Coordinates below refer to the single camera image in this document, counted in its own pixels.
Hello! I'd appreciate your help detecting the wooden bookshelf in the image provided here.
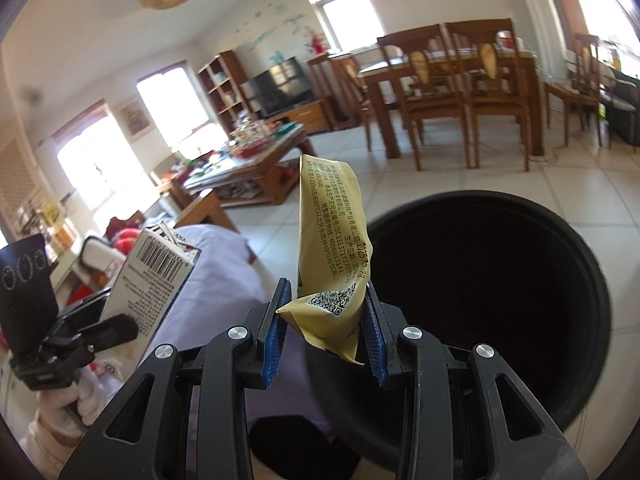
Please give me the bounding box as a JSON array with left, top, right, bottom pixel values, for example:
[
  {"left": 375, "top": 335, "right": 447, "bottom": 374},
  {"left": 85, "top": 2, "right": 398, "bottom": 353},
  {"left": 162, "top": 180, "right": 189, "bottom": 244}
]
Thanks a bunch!
[{"left": 196, "top": 51, "right": 251, "bottom": 133}]

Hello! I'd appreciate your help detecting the wide bright window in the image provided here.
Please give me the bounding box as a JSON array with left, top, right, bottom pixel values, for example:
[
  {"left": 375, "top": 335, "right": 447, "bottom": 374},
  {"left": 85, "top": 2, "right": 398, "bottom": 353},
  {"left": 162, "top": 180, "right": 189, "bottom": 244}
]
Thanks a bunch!
[{"left": 52, "top": 102, "right": 151, "bottom": 216}]

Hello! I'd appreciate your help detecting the black round bin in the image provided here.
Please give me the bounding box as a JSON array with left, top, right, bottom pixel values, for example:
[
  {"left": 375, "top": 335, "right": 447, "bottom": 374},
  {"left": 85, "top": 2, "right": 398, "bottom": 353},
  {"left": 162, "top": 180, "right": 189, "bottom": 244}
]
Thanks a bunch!
[{"left": 306, "top": 190, "right": 612, "bottom": 461}]

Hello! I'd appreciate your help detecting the wooden dining table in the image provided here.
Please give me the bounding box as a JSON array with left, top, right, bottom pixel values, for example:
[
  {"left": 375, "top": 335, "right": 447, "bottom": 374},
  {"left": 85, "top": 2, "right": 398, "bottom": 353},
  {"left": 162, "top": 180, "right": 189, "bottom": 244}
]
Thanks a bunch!
[{"left": 357, "top": 52, "right": 546, "bottom": 158}]

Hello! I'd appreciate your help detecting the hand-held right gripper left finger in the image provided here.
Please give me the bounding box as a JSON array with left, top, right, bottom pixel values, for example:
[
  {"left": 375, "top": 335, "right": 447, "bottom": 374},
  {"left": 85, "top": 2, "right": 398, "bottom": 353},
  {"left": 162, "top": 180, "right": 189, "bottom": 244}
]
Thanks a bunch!
[{"left": 59, "top": 277, "right": 292, "bottom": 480}]

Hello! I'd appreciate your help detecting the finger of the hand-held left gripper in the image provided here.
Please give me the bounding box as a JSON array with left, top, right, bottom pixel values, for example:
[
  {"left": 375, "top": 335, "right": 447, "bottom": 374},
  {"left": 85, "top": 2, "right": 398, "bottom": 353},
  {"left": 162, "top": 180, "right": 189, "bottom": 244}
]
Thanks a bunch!
[
  {"left": 59, "top": 289, "right": 113, "bottom": 332},
  {"left": 81, "top": 314, "right": 140, "bottom": 356}
]

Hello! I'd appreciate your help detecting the small framed flower picture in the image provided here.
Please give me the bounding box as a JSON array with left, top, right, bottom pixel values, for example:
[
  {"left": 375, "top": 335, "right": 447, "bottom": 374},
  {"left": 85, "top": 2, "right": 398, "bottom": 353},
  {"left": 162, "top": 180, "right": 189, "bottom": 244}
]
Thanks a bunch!
[{"left": 116, "top": 99, "right": 155, "bottom": 142}]

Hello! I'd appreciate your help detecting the white barcode carton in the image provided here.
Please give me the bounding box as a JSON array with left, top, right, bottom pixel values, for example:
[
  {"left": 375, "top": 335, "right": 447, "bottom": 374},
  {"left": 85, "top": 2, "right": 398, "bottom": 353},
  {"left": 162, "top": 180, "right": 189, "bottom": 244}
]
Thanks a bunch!
[{"left": 100, "top": 225, "right": 202, "bottom": 356}]

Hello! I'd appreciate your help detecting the window beside red ornament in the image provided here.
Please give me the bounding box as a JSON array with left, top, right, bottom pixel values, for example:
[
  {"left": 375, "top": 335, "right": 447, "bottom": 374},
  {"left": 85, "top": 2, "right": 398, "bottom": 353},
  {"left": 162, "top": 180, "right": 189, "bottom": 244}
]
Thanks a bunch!
[{"left": 302, "top": 0, "right": 386, "bottom": 53}]

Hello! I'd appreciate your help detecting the purple floral blanket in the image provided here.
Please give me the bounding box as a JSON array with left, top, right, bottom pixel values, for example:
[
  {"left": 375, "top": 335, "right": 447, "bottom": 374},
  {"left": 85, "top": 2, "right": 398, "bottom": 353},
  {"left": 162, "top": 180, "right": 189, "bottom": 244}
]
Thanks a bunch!
[{"left": 97, "top": 224, "right": 331, "bottom": 480}]

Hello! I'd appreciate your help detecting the window beside bookshelf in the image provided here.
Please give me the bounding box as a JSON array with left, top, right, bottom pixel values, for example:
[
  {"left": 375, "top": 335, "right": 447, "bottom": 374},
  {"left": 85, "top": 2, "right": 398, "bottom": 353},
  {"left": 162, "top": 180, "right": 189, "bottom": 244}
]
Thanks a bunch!
[{"left": 136, "top": 62, "right": 228, "bottom": 158}]

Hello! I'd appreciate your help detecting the black flat television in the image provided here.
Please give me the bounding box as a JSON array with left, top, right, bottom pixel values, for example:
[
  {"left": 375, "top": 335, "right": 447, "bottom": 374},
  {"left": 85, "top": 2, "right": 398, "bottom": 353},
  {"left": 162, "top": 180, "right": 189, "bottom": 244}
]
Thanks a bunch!
[{"left": 240, "top": 56, "right": 317, "bottom": 118}]

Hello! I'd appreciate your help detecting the red cushion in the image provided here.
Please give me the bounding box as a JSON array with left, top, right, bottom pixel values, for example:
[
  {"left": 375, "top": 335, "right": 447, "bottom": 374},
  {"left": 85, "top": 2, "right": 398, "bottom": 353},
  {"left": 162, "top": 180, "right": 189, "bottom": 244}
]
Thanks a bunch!
[{"left": 112, "top": 227, "right": 147, "bottom": 256}]

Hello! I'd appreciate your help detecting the yellow printed sachet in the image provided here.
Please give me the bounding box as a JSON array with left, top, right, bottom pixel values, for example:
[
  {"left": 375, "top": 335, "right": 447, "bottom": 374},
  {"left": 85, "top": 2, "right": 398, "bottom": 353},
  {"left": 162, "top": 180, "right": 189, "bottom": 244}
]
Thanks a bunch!
[{"left": 276, "top": 155, "right": 372, "bottom": 365}]

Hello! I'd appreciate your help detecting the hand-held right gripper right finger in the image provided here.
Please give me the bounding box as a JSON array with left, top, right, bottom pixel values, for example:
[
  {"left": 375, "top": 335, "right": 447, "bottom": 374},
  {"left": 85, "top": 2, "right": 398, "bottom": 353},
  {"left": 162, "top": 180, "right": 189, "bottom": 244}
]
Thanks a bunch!
[{"left": 364, "top": 282, "right": 588, "bottom": 480}]

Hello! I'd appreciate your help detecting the wooden sofa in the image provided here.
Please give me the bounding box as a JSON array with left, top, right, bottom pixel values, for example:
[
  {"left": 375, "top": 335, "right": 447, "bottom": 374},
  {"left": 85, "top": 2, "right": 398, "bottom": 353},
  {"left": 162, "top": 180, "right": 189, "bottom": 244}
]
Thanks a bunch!
[{"left": 75, "top": 190, "right": 238, "bottom": 276}]

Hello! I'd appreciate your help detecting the white cushion with black trim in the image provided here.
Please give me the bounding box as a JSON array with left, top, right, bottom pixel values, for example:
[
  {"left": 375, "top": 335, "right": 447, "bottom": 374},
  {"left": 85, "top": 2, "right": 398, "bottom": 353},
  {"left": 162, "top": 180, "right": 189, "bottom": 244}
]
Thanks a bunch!
[{"left": 80, "top": 234, "right": 128, "bottom": 275}]

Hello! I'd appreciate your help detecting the white lattice cabinet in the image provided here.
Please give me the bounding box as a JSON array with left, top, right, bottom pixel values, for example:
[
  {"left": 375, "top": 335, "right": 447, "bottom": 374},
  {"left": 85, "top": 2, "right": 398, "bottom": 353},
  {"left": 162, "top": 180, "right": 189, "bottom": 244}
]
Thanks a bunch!
[{"left": 0, "top": 135, "right": 46, "bottom": 241}]

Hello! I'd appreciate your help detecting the person's left hand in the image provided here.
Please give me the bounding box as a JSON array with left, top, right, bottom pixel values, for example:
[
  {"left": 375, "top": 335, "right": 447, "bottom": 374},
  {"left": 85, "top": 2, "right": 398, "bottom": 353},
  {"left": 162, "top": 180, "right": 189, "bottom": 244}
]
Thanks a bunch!
[{"left": 37, "top": 360, "right": 108, "bottom": 431}]

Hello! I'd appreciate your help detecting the wooden television stand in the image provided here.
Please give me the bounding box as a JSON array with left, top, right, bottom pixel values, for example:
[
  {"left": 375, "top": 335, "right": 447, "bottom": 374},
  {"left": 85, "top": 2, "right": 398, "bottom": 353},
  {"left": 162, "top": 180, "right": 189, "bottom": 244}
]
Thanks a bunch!
[{"left": 260, "top": 100, "right": 333, "bottom": 136}]

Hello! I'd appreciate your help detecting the dark grey seat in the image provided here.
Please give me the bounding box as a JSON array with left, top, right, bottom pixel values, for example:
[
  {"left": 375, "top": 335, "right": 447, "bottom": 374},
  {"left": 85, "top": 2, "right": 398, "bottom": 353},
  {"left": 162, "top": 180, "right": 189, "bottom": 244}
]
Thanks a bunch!
[{"left": 600, "top": 67, "right": 640, "bottom": 153}]

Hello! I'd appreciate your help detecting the wooden dining chair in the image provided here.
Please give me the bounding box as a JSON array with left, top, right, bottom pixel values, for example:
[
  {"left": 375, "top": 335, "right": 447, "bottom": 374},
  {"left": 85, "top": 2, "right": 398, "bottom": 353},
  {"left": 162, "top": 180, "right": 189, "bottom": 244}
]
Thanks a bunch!
[
  {"left": 445, "top": 19, "right": 531, "bottom": 171},
  {"left": 306, "top": 52, "right": 351, "bottom": 133},
  {"left": 542, "top": 34, "right": 606, "bottom": 147},
  {"left": 377, "top": 25, "right": 471, "bottom": 171},
  {"left": 332, "top": 57, "right": 381, "bottom": 153}
]

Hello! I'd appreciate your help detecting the white standing air conditioner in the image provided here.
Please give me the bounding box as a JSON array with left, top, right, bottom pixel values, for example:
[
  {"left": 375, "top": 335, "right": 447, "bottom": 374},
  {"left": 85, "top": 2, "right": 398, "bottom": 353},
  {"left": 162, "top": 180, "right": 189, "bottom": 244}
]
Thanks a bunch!
[{"left": 515, "top": 0, "right": 568, "bottom": 81}]

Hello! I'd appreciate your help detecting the wooden coffee table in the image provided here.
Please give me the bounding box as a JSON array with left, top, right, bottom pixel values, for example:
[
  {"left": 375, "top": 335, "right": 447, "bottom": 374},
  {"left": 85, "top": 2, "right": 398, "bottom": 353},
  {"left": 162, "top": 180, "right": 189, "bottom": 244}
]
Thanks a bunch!
[{"left": 172, "top": 122, "right": 318, "bottom": 208}]

